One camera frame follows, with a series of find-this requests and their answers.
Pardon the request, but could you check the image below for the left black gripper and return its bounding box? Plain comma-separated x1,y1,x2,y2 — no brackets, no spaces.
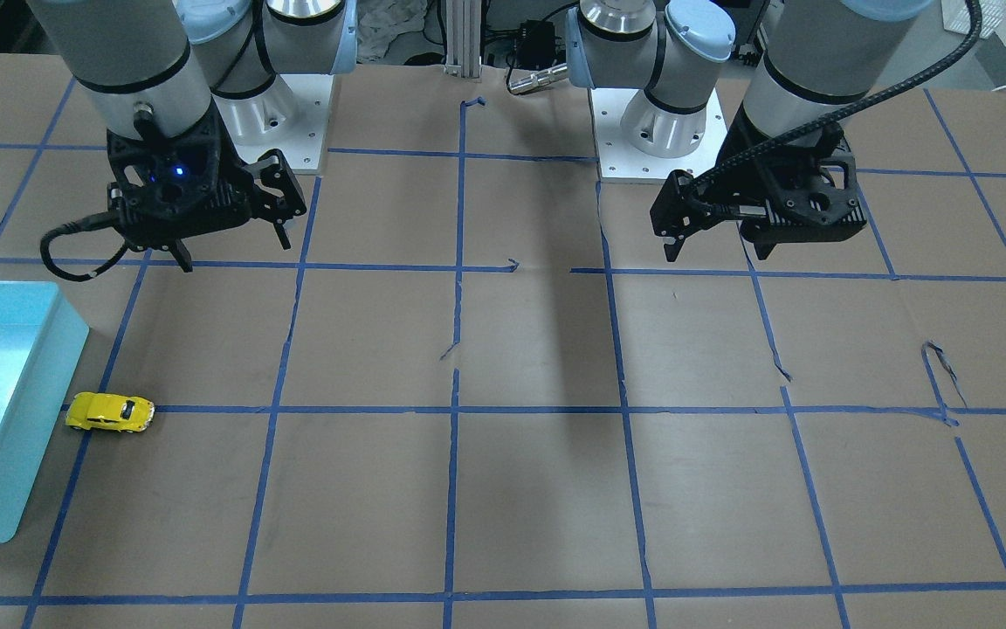
650,123,869,263

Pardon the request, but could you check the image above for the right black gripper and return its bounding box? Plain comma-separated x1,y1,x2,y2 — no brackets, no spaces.
107,110,308,273

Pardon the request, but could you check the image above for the yellow beetle toy car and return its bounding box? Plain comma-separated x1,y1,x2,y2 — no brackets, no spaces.
65,391,155,432

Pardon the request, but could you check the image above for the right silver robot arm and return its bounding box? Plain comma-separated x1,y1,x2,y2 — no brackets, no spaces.
29,1,358,282

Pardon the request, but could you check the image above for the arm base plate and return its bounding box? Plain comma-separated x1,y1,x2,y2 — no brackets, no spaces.
589,88,727,183
216,74,336,176

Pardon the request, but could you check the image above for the aluminium frame post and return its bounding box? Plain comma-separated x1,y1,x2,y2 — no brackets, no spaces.
438,0,484,82

